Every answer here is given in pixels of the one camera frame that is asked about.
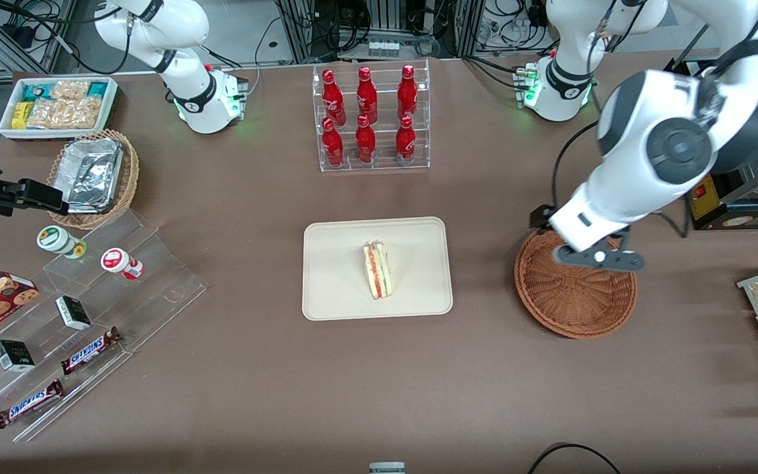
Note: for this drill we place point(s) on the green lidded yogurt cup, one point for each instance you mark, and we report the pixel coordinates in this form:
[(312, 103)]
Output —
[(55, 238)]

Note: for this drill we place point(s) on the clear cracker bag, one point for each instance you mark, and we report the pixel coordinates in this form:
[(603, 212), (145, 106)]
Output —
[(63, 113), (70, 91)]

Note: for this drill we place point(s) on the cream plastic serving tray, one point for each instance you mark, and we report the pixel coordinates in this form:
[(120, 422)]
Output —
[(333, 270)]

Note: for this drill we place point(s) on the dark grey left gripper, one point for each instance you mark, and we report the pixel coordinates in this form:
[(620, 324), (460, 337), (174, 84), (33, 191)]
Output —
[(537, 216)]

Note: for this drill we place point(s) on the small grey device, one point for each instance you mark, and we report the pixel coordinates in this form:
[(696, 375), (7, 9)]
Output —
[(387, 469)]

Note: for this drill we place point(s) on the white connector block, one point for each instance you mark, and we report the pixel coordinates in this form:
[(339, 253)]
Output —
[(382, 47)]

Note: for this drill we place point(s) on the silver foil tray stack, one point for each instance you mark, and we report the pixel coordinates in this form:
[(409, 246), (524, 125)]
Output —
[(93, 174)]

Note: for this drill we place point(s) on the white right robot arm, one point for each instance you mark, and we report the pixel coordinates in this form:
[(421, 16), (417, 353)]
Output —
[(201, 99)]

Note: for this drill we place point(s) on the red cola bottle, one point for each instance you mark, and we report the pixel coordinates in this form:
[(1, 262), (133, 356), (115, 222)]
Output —
[(366, 97), (365, 141), (333, 99), (333, 145), (405, 139), (407, 92)]

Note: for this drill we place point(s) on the red lidded yogurt cup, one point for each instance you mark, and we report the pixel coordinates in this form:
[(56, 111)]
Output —
[(116, 261)]

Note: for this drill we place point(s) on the yellow snack packet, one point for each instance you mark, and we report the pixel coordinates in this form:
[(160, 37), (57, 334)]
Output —
[(22, 115)]

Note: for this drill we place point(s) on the teal snack packet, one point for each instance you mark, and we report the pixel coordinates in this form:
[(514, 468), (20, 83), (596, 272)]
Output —
[(97, 89), (35, 91)]

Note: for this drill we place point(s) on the clear acrylic stepped shelf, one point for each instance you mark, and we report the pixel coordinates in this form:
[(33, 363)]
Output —
[(162, 289)]

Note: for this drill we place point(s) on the triangular sandwich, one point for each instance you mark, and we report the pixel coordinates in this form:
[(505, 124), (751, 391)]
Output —
[(378, 273)]

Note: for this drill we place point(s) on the aluminium frame rack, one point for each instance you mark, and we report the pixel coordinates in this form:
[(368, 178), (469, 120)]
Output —
[(300, 26)]

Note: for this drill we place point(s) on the brown wicker basket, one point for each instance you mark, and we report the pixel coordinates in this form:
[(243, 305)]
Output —
[(570, 303)]

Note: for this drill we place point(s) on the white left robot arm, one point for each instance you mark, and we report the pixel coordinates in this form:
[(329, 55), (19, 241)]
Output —
[(635, 184)]

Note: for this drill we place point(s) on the white plastic snack bin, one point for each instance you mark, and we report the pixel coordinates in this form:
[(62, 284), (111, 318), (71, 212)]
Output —
[(7, 131)]

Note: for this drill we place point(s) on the Snickers chocolate bar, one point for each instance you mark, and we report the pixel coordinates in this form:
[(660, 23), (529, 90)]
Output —
[(29, 403), (91, 349)]

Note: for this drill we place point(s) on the clear acrylic bottle rack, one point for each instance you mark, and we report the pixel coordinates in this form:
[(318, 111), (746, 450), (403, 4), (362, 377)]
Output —
[(424, 112)]

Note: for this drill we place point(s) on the light wicker basket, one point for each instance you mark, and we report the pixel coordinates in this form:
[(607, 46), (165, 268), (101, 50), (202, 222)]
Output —
[(131, 174)]

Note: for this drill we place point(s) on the small black carton box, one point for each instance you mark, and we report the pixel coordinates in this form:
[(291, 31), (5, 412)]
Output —
[(74, 313), (14, 356)]

